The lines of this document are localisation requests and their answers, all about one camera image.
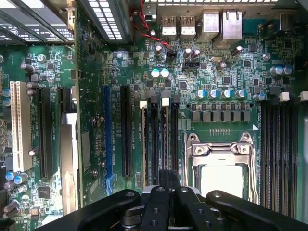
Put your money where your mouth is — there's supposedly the black-latched RAM slot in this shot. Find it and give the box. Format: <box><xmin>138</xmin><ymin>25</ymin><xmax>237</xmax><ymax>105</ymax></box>
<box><xmin>171</xmin><ymin>94</ymin><xmax>180</xmax><ymax>172</ymax></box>
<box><xmin>260</xmin><ymin>98</ymin><xmax>271</xmax><ymax>209</ymax></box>
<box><xmin>280</xmin><ymin>98</ymin><xmax>290</xmax><ymax>217</ymax></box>
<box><xmin>149</xmin><ymin>94</ymin><xmax>160</xmax><ymax>186</ymax></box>

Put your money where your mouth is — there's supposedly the white-latched RAM slot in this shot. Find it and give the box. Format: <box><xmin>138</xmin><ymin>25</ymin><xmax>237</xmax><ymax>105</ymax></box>
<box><xmin>139</xmin><ymin>100</ymin><xmax>149</xmax><ymax>188</ymax></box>
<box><xmin>161</xmin><ymin>97</ymin><xmax>171</xmax><ymax>172</ymax></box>
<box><xmin>289</xmin><ymin>90</ymin><xmax>308</xmax><ymax>219</ymax></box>
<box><xmin>270</xmin><ymin>91</ymin><xmax>289</xmax><ymax>214</ymax></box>

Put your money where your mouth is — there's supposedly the silver CPU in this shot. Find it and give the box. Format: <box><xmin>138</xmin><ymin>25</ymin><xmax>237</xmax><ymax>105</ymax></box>
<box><xmin>200</xmin><ymin>165</ymin><xmax>244</xmax><ymax>198</ymax></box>

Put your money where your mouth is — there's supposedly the metal socket locking lever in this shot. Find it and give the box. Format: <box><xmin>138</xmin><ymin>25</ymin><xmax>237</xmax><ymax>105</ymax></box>
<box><xmin>249</xmin><ymin>143</ymin><xmax>260</xmax><ymax>205</ymax></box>

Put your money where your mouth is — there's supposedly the long black expansion slot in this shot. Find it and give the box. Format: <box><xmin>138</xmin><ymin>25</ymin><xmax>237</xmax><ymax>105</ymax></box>
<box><xmin>36</xmin><ymin>86</ymin><xmax>54</xmax><ymax>179</ymax></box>
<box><xmin>120</xmin><ymin>85</ymin><xmax>133</xmax><ymax>178</ymax></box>

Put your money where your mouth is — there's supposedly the blue expansion slot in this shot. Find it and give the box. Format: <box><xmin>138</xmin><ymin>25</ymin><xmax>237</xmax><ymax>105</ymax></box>
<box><xmin>103</xmin><ymin>84</ymin><xmax>115</xmax><ymax>196</ymax></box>

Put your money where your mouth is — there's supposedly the green PC motherboard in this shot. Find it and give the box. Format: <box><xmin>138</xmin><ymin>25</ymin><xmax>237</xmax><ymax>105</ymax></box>
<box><xmin>0</xmin><ymin>9</ymin><xmax>308</xmax><ymax>231</ymax></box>

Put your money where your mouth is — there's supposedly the short black expansion slot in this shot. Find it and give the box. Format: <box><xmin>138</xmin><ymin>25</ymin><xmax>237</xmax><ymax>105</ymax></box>
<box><xmin>57</xmin><ymin>86</ymin><xmax>72</xmax><ymax>114</ymax></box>

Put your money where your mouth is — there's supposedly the green upright expansion card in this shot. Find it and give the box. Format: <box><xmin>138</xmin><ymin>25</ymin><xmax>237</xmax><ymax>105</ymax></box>
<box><xmin>59</xmin><ymin>7</ymin><xmax>85</xmax><ymax>216</ymax></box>

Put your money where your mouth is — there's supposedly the white PCI expansion slot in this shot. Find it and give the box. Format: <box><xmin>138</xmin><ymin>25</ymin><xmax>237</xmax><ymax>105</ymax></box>
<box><xmin>9</xmin><ymin>80</ymin><xmax>34</xmax><ymax>173</ymax></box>

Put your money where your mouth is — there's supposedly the silver USB port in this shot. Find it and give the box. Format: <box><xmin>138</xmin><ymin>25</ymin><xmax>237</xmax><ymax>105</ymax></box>
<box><xmin>180</xmin><ymin>15</ymin><xmax>196</xmax><ymax>41</ymax></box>
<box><xmin>161</xmin><ymin>15</ymin><xmax>176</xmax><ymax>41</ymax></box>

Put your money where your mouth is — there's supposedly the silver rear port block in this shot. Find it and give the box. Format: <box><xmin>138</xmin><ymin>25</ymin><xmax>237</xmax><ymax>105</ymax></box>
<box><xmin>196</xmin><ymin>9</ymin><xmax>220</xmax><ymax>43</ymax></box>

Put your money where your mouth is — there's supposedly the silver Ethernet port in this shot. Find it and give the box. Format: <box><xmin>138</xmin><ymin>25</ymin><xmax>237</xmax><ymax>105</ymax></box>
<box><xmin>221</xmin><ymin>8</ymin><xmax>243</xmax><ymax>41</ymax></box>

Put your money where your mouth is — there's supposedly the grey vented metal bar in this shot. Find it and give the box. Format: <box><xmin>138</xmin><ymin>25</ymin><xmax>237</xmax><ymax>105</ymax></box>
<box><xmin>78</xmin><ymin>0</ymin><xmax>135</xmax><ymax>44</ymax></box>

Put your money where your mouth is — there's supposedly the black labelled metal unit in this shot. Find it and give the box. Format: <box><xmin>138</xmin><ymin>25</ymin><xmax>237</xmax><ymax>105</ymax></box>
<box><xmin>0</xmin><ymin>0</ymin><xmax>76</xmax><ymax>46</ymax></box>

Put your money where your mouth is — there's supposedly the silver CPU socket frame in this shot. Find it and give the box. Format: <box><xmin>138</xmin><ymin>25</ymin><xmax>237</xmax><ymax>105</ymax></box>
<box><xmin>183</xmin><ymin>131</ymin><xmax>260</xmax><ymax>205</ymax></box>

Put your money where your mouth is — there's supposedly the red and black twisted wire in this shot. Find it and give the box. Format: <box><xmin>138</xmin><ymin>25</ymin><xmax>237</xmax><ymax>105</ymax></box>
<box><xmin>129</xmin><ymin>5</ymin><xmax>173</xmax><ymax>53</ymax></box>

